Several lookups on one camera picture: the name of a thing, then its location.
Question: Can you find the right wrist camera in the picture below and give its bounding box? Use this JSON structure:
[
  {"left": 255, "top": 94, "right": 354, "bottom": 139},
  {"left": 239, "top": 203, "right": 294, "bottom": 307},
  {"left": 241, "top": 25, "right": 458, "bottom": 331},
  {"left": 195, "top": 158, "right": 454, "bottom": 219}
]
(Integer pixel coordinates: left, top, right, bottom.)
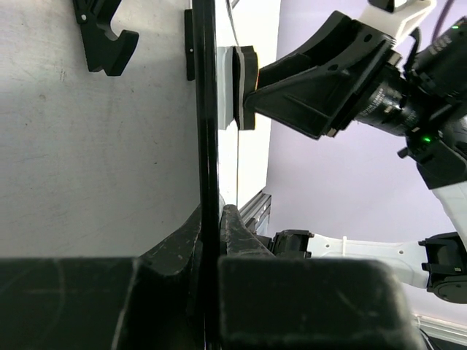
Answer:
[{"left": 358, "top": 0, "right": 437, "bottom": 46}]

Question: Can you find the black framed whiteboard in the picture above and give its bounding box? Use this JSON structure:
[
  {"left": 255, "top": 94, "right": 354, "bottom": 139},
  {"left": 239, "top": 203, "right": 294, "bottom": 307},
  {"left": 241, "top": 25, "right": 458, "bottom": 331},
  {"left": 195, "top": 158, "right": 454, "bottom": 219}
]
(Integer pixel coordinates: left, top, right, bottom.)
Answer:
[{"left": 1, "top": 1, "right": 230, "bottom": 349}]

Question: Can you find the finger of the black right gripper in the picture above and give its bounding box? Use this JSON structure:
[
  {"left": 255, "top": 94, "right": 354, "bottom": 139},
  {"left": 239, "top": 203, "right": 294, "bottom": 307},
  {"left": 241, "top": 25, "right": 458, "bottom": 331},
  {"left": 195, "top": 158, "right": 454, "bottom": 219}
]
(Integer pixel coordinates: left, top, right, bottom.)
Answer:
[
  {"left": 244, "top": 38, "right": 390, "bottom": 139},
  {"left": 258, "top": 11, "right": 393, "bottom": 89}
]

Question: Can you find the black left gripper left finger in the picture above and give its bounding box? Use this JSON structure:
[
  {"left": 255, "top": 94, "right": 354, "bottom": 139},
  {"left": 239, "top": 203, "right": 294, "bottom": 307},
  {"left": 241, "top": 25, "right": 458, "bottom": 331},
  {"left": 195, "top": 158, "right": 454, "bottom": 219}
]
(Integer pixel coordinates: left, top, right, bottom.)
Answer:
[{"left": 1, "top": 209, "right": 204, "bottom": 349}]

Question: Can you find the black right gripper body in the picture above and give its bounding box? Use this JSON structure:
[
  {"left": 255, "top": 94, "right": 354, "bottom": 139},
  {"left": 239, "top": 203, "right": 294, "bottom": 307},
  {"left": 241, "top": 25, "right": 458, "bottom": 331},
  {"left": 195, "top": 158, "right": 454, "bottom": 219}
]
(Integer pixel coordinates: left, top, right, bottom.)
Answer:
[{"left": 355, "top": 17, "right": 466, "bottom": 136}]

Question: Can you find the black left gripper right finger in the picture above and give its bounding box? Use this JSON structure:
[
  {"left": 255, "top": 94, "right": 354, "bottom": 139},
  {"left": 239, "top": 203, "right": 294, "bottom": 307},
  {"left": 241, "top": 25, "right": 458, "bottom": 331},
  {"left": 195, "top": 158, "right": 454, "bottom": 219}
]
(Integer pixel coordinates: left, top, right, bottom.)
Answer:
[{"left": 217, "top": 205, "right": 422, "bottom": 349}]

